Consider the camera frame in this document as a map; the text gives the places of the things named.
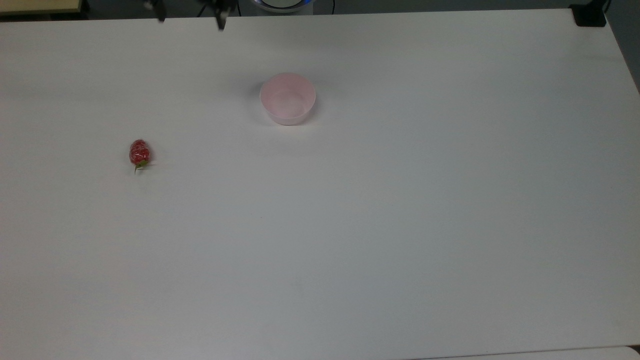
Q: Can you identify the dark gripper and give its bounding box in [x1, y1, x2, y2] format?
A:
[143, 0, 237, 32]

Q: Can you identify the red strawberry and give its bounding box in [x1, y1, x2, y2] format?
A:
[129, 139, 152, 175]

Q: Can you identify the pink plastic bowl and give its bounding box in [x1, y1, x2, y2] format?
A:
[259, 72, 317, 126]

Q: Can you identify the light wooden shelf board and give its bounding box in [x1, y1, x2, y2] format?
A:
[0, 0, 84, 14]

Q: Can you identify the black camera stand with clamp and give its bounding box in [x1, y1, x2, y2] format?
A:
[569, 0, 610, 28]

